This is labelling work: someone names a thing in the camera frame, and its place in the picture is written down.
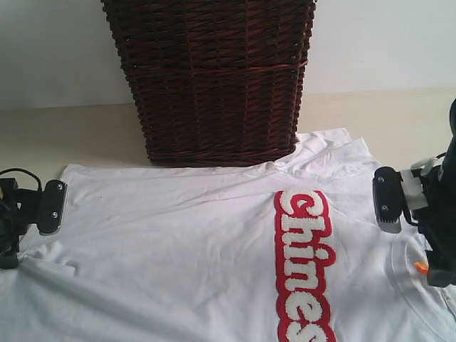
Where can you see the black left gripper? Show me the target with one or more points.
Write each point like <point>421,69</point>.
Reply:
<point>11,228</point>

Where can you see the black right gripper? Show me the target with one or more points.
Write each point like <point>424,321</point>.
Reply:
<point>437,220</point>

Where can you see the white t-shirt red lettering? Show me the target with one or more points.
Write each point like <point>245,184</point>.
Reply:
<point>282,251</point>

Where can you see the dark brown wicker basket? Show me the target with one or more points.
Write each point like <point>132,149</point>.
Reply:
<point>215,83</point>

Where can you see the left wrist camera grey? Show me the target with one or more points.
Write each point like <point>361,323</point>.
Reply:
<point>44,208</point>

